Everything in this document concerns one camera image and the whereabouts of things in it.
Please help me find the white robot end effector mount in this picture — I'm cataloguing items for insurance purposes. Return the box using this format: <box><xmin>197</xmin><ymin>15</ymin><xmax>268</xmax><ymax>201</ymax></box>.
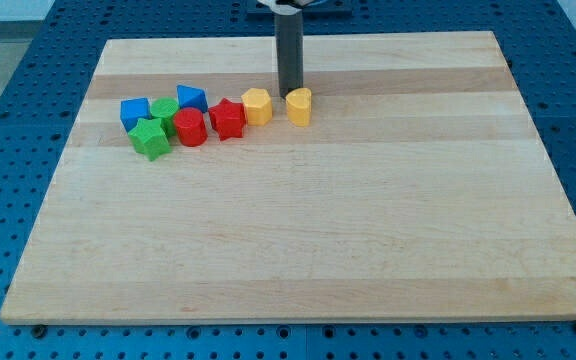
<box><xmin>258</xmin><ymin>0</ymin><xmax>314</xmax><ymax>14</ymax></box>

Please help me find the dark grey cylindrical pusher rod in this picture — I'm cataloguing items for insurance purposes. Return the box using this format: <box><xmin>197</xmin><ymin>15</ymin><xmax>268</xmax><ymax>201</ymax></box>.
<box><xmin>274</xmin><ymin>11</ymin><xmax>304</xmax><ymax>98</ymax></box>

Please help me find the yellow heart block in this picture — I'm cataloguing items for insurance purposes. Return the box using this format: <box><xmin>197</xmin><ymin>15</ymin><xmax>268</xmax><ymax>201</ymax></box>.
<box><xmin>285</xmin><ymin>88</ymin><xmax>312</xmax><ymax>127</ymax></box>

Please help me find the yellow hexagon block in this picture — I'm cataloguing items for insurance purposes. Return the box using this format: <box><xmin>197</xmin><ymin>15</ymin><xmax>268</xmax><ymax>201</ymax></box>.
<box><xmin>241</xmin><ymin>88</ymin><xmax>273</xmax><ymax>126</ymax></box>

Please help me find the red star block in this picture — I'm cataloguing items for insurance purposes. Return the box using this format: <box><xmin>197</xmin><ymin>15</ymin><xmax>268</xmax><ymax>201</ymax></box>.
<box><xmin>208</xmin><ymin>98</ymin><xmax>247</xmax><ymax>141</ymax></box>

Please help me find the blue triangular prism block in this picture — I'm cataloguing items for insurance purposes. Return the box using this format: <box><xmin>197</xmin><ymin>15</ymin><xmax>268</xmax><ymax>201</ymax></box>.
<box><xmin>176</xmin><ymin>85</ymin><xmax>208</xmax><ymax>113</ymax></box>

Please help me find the red cylinder block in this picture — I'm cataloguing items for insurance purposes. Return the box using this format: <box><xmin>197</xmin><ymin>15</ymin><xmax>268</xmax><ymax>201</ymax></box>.
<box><xmin>173</xmin><ymin>107</ymin><xmax>207</xmax><ymax>147</ymax></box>

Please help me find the green cylinder block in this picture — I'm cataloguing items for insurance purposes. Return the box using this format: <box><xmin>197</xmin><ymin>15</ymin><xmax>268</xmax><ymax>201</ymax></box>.
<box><xmin>150</xmin><ymin>97</ymin><xmax>179</xmax><ymax>137</ymax></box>

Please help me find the green star block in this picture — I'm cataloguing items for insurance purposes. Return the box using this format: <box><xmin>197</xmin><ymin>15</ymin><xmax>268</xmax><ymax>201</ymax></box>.
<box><xmin>128</xmin><ymin>118</ymin><xmax>171</xmax><ymax>161</ymax></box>

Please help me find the blue cube block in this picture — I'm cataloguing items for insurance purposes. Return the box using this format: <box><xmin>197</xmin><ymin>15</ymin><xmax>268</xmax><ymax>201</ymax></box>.
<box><xmin>120</xmin><ymin>97</ymin><xmax>151</xmax><ymax>132</ymax></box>

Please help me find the light wooden board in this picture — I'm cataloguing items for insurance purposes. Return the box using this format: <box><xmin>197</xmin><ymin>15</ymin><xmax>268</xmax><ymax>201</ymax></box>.
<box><xmin>0</xmin><ymin>31</ymin><xmax>576</xmax><ymax>326</ymax></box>

